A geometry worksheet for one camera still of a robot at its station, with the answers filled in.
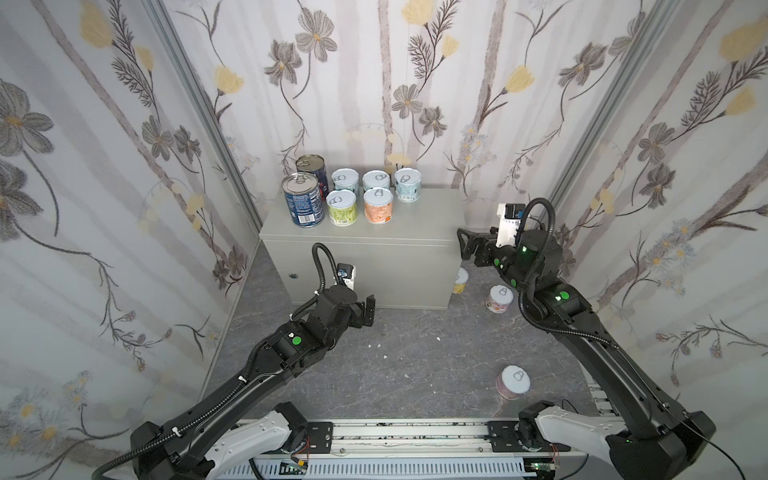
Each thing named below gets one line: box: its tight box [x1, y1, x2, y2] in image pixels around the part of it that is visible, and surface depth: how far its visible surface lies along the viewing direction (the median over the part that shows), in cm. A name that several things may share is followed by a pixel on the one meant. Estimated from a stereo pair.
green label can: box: [326, 190, 358, 227], surface depth 74 cm
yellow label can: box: [453, 267, 469, 294], surface depth 102 cm
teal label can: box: [394, 167, 422, 203], surface depth 80 cm
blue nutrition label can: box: [282, 172, 325, 229], surface depth 71 cm
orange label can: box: [363, 187, 394, 225], surface depth 75 cm
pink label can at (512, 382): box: [496, 364, 531, 401], surface depth 80 cm
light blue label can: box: [331, 168, 360, 194], surface depth 80 cm
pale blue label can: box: [362, 170, 391, 191], surface depth 80 cm
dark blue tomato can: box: [295, 153, 329, 202], surface depth 77 cm
